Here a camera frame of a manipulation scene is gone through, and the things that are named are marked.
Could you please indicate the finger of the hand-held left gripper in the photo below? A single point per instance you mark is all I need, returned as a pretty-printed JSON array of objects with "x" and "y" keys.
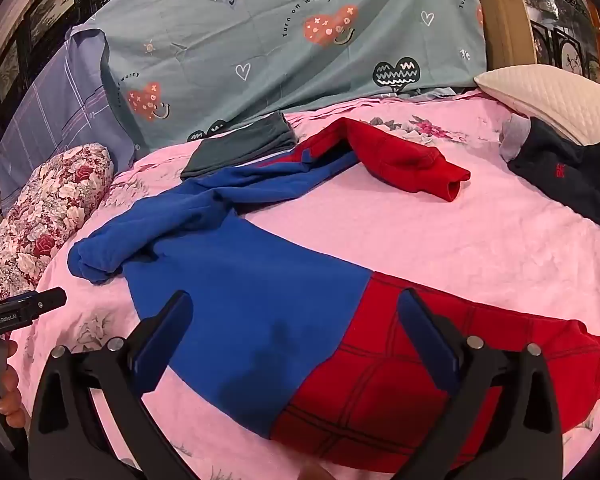
[{"x": 50, "y": 302}]

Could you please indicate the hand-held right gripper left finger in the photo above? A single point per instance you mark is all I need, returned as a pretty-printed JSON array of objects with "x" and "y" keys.
[{"x": 162, "y": 340}]

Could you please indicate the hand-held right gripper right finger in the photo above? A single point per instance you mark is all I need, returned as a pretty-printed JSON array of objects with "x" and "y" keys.
[{"x": 430, "y": 340}]

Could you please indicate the person's left hand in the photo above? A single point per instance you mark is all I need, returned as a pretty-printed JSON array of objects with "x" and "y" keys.
[{"x": 14, "y": 400}]

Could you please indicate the red floral pillow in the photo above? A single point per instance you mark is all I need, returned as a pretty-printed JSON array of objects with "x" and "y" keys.
[{"x": 50, "y": 210}]

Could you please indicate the pink floral bed sheet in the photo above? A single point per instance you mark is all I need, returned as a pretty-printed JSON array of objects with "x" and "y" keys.
[{"x": 480, "y": 245}]

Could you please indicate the blue plaid pillow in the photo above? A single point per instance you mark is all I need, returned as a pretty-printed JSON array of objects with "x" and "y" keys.
[{"x": 65, "y": 110}]

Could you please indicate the folded dark grey garment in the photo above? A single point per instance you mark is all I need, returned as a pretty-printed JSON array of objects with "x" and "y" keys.
[{"x": 240, "y": 147}]

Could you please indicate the dark navy garment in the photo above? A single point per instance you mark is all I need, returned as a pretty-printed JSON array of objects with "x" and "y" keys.
[{"x": 570, "y": 175}]

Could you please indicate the small grey cloth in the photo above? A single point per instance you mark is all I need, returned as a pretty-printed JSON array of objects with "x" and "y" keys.
[{"x": 514, "y": 137}]

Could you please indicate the white quilted pillow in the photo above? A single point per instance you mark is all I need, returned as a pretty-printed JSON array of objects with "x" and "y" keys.
[{"x": 555, "y": 97}]

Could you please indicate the teal heart print quilt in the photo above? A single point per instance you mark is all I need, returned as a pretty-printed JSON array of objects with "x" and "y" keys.
[{"x": 280, "y": 45}]

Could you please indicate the wooden headboard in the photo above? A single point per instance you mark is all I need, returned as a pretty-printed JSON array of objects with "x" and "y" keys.
[{"x": 500, "y": 15}]

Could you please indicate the dark glass display cabinet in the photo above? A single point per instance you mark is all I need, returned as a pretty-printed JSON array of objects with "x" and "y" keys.
[{"x": 570, "y": 25}]

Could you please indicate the dark framed wall pictures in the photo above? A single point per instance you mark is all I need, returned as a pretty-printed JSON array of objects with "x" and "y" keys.
[{"x": 25, "y": 30}]

